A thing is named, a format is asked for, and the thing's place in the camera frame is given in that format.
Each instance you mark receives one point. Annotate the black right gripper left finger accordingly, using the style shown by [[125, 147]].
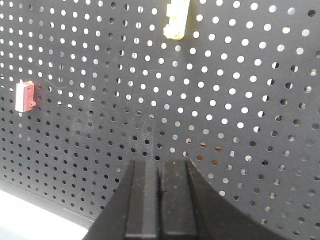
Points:
[[132, 213]]

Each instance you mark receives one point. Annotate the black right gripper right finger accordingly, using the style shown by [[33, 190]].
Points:
[[192, 210]]

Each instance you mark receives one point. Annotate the white height-adjustable desk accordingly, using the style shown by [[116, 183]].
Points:
[[21, 220]]

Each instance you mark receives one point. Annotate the black perforated pegboard panel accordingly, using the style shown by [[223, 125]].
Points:
[[238, 96]]

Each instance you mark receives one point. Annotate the red-sided white rocker switch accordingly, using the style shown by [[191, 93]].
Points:
[[24, 96]]

